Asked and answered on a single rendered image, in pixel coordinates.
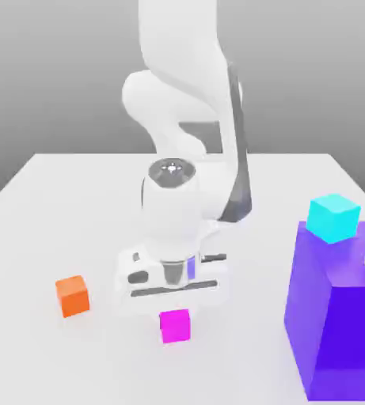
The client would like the small orange cube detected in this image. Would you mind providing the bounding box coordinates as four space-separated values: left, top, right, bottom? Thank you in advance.
55 274 91 319

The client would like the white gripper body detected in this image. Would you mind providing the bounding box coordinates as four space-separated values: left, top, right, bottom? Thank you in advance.
116 264 231 314

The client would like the small magenta cube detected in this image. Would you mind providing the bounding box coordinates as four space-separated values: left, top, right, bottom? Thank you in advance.
158 308 192 344

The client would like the large purple box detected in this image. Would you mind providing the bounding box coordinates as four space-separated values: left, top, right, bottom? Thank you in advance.
283 220 365 402

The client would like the small cyan cube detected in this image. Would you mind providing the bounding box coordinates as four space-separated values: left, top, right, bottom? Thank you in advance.
306 193 362 245

